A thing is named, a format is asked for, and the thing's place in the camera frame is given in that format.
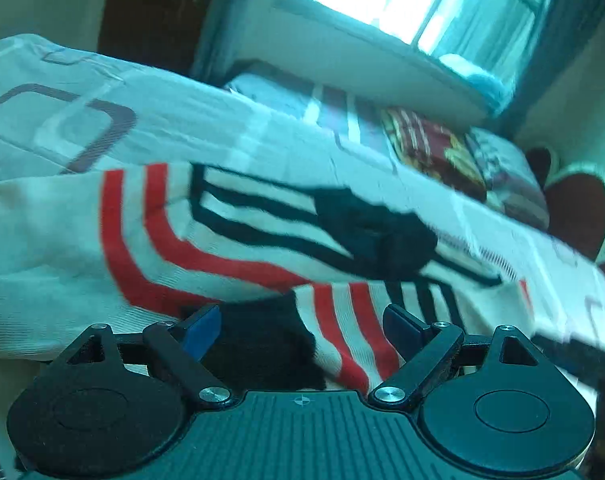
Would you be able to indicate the red yellow folded blanket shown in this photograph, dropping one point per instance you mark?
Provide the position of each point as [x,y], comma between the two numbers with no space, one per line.
[433,150]

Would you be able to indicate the striped grey pillow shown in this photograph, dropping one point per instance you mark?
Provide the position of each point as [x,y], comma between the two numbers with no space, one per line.
[511,185]

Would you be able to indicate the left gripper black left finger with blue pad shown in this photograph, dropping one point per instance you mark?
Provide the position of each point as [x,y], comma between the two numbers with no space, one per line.
[178,349]

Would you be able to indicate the red black striped knit sweater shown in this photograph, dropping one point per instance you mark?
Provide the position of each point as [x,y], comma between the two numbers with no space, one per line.
[302,275]

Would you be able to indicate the teal curtain left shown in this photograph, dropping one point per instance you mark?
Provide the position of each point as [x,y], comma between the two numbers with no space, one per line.
[214,44]

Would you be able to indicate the teal curtain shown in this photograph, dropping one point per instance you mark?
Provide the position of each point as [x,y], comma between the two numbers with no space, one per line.
[214,44]
[564,30]

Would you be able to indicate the red heart shaped headboard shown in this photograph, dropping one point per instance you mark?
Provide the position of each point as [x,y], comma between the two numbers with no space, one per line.
[575,196]

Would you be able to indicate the teal cloth on sill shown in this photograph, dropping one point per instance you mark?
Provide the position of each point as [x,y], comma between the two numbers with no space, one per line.
[491,89]

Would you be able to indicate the white patterned bed quilt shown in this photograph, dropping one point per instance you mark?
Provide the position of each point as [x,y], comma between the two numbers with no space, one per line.
[67,110]

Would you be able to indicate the teal curtain right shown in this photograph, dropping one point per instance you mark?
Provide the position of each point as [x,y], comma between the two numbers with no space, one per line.
[564,30]

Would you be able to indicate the striped bed sheet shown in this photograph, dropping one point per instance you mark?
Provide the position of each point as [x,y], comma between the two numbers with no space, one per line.
[348,116]

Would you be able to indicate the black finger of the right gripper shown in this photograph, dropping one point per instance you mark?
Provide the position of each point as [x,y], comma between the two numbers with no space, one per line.
[581,360]

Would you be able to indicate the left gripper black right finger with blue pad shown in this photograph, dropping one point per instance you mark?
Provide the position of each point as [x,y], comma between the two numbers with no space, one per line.
[428,352]

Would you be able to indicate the dark wooden door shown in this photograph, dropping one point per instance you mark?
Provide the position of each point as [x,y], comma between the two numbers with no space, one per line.
[158,33]

